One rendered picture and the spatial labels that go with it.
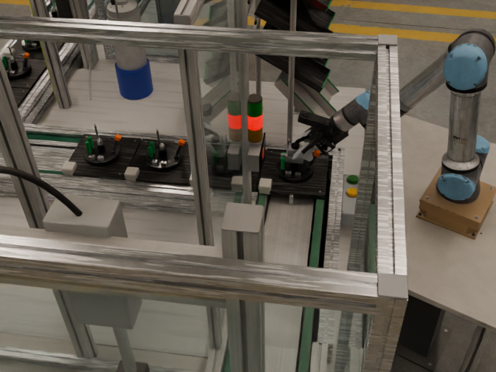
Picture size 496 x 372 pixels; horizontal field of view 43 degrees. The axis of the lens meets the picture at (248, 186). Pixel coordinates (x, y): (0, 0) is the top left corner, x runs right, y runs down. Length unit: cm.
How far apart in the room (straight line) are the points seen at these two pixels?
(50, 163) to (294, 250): 105
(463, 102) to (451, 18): 364
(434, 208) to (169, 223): 95
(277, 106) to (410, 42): 248
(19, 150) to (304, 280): 87
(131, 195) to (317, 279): 172
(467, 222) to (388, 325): 162
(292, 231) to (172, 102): 100
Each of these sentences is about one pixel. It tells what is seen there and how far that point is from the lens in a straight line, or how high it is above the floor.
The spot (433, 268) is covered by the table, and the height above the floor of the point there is 86.
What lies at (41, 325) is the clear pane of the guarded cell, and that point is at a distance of 85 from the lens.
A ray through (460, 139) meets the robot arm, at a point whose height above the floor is 129.
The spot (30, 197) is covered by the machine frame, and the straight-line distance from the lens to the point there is 148.
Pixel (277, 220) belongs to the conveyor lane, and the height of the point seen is 92.
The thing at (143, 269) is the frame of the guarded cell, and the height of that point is 199.
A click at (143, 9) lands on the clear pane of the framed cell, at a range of 309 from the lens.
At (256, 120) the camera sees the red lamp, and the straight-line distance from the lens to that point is 193.
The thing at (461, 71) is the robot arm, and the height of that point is 153.
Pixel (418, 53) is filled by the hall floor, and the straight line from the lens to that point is 503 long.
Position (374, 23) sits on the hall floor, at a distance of 538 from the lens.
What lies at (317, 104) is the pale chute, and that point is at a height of 105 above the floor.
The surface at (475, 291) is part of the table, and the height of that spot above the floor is 86.
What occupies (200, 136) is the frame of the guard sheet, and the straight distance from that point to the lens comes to 127.
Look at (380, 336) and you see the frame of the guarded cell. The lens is 71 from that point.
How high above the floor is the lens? 250
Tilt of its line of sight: 43 degrees down
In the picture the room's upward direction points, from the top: 2 degrees counter-clockwise
